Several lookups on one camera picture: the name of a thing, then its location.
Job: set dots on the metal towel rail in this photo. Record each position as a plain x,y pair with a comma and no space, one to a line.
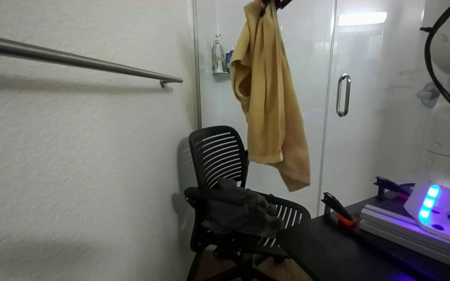
78,60

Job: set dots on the black slatted office chair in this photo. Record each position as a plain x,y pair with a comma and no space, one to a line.
217,157

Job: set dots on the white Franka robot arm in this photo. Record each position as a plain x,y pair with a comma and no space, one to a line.
448,157

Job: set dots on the fixed glass shower panel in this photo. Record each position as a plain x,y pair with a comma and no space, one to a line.
287,52

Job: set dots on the glass shower door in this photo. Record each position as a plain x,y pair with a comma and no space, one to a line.
375,104

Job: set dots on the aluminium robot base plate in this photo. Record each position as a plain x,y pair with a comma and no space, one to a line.
406,232

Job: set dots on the large dark grey towel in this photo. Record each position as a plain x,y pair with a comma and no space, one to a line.
245,216

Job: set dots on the small grey towel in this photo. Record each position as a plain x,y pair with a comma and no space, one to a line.
232,189

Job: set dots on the yellow towel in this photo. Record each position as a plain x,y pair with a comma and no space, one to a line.
272,104

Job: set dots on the orange black clamp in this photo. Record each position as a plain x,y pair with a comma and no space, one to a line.
337,211

